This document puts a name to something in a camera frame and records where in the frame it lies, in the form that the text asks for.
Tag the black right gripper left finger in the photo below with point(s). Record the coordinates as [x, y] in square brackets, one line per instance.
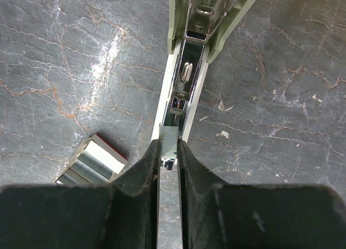
[120, 214]

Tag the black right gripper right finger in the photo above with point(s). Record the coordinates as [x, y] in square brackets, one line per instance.
[217, 214]

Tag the red white staple box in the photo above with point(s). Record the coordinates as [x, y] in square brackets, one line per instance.
[94, 162]

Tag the silver staple strip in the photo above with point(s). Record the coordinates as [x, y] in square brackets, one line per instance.
[168, 137]

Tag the green white stapler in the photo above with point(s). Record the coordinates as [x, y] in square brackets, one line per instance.
[197, 33]

